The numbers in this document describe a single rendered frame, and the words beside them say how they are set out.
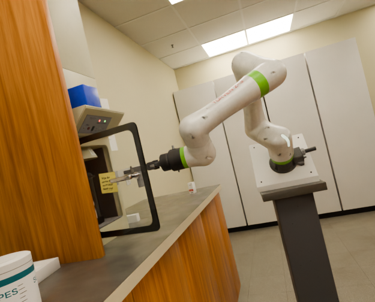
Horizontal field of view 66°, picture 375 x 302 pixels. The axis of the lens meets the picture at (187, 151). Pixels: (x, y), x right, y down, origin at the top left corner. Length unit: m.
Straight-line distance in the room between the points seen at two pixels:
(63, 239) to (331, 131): 3.56
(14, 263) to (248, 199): 3.65
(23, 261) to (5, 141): 0.65
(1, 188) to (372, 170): 3.93
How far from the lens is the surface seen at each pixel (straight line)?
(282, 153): 1.55
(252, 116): 1.55
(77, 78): 1.44
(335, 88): 4.21
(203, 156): 1.14
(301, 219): 1.68
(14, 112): 1.30
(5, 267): 0.77
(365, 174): 4.28
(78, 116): 1.21
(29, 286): 0.80
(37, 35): 1.27
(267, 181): 1.66
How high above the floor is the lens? 1.23
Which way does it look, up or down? 1 degrees up
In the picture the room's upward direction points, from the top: 13 degrees counter-clockwise
